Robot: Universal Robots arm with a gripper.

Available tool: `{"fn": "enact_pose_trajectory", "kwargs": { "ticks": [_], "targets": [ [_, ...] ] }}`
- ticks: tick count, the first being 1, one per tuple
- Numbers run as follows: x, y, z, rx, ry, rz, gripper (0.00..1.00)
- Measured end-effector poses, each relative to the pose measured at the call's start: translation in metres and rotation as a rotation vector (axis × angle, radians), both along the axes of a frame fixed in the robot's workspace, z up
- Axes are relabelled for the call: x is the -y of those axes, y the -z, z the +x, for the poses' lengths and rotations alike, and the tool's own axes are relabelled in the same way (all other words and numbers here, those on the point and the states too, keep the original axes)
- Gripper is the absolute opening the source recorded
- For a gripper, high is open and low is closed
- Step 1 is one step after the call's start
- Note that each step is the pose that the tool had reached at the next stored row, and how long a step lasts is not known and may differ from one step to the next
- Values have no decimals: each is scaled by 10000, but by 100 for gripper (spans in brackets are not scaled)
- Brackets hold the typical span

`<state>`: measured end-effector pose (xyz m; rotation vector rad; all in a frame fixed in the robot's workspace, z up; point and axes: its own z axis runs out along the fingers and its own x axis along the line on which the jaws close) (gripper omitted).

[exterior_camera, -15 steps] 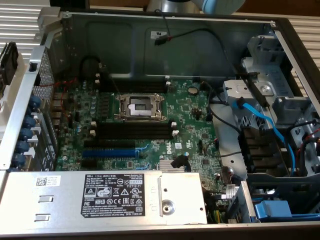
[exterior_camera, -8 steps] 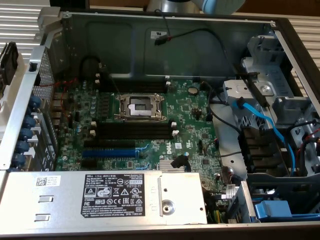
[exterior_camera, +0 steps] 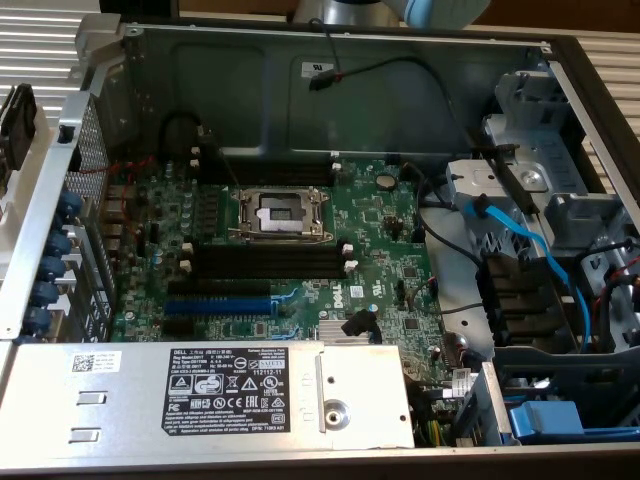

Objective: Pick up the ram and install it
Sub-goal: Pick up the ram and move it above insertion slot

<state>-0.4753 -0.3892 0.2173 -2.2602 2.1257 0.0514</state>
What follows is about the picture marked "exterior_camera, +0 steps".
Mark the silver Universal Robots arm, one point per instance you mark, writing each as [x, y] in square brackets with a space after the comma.
[320, 10]

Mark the RAM slot white clips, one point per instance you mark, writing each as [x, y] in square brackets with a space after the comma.
[265, 257]
[265, 173]
[265, 275]
[265, 157]

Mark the silver CPU socket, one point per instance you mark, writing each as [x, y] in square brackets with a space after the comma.
[280, 215]

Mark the green Dell motherboard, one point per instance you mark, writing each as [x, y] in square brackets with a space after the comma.
[380, 235]

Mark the round coin battery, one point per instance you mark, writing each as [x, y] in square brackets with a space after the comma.
[385, 181]

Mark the silver finned chipset heatsink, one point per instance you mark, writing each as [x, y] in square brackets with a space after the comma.
[332, 331]

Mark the long black expansion slot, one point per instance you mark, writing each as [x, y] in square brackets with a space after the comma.
[215, 288]

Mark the blue expansion slot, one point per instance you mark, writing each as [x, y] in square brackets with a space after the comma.
[215, 305]

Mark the thin socket locking lever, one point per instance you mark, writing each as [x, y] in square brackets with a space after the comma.
[223, 160]

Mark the open grey PC case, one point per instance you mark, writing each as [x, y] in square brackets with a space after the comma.
[425, 115]

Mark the short black expansion slot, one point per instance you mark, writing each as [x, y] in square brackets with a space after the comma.
[177, 326]

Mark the black louvred shroud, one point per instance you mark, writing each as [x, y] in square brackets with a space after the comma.
[515, 300]

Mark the silver metal disk bay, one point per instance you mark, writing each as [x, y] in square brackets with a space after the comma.
[530, 135]

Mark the silver power supply unit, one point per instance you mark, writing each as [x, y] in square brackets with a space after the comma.
[125, 400]

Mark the blue card retention clip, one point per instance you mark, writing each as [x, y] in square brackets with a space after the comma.
[45, 294]
[52, 269]
[70, 206]
[60, 246]
[37, 320]

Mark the dark grey disk bay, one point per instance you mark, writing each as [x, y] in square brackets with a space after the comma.
[560, 362]

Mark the blue plastic disk caddy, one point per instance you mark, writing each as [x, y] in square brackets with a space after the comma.
[550, 417]

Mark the white parts rack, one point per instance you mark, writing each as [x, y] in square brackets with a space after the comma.
[42, 135]

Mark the black part on rack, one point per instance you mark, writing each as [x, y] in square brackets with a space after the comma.
[20, 120]

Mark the silver bracket with knob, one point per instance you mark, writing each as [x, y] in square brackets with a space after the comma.
[480, 177]

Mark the black plastic rail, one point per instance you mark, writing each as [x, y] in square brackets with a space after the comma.
[520, 187]

